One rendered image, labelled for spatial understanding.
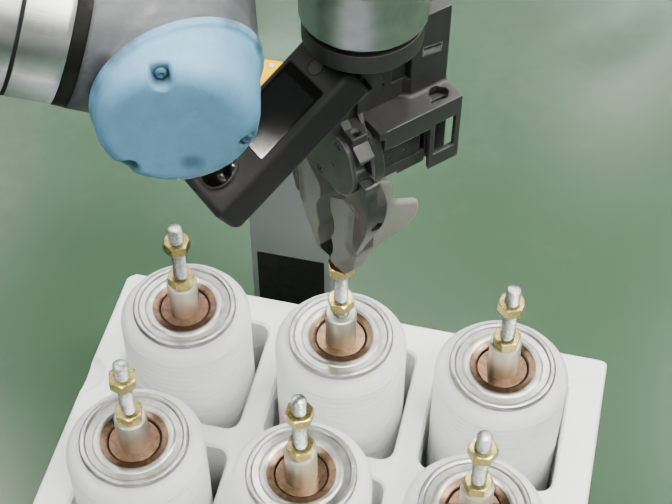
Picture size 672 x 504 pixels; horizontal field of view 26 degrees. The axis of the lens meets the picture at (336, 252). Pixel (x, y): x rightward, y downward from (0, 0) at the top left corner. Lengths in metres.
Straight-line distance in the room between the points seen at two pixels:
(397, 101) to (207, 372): 0.29
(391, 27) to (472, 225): 0.68
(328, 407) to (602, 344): 0.41
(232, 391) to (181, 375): 0.05
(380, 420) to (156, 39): 0.51
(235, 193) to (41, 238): 0.65
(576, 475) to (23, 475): 0.50
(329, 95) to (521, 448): 0.34
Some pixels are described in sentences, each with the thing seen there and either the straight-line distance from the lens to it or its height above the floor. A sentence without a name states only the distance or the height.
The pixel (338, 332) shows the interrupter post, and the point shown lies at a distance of 1.03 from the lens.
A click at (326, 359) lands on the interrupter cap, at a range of 1.04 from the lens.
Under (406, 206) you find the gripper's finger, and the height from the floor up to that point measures 0.39.
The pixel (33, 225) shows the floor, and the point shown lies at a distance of 1.49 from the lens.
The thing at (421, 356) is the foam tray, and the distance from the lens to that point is 1.14.
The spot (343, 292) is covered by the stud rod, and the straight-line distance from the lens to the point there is 1.01.
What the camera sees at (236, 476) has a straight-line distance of 1.00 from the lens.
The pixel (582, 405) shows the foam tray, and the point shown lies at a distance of 1.12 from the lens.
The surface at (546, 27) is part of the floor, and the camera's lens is 1.68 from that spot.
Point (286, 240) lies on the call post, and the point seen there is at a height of 0.18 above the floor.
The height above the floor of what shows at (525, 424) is 0.24.
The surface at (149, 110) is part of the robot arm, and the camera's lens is 0.63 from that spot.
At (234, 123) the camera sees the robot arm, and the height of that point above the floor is 0.65.
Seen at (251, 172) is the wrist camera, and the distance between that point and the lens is 0.84.
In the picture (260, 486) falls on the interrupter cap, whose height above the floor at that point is 0.25.
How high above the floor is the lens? 1.10
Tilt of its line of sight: 50 degrees down
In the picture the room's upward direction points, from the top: straight up
